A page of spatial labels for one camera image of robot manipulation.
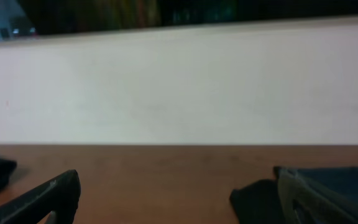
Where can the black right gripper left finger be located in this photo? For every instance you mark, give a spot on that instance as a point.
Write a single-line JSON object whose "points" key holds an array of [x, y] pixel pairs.
{"points": [[60, 194]]}

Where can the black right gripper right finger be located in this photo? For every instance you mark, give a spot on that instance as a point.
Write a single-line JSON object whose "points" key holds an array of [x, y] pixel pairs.
{"points": [[305, 201]]}

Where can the dark blue shorts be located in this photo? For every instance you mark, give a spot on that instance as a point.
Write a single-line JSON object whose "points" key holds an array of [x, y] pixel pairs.
{"points": [[340, 180]]}

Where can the black garment pile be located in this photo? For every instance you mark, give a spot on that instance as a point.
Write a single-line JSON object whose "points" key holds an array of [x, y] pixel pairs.
{"points": [[258, 203]]}

